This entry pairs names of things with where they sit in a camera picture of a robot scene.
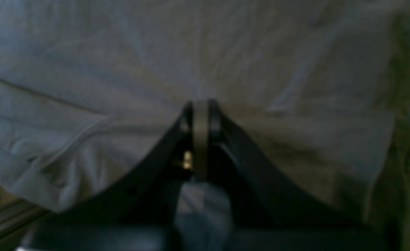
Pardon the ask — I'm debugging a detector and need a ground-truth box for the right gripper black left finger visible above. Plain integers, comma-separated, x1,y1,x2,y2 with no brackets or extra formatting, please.
20,103,193,251

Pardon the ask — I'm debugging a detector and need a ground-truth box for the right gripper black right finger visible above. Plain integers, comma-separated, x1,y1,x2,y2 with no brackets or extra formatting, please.
208,100,400,251

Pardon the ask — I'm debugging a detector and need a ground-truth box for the dark grey T-shirt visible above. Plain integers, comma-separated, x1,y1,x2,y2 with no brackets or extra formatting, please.
0,0,410,251

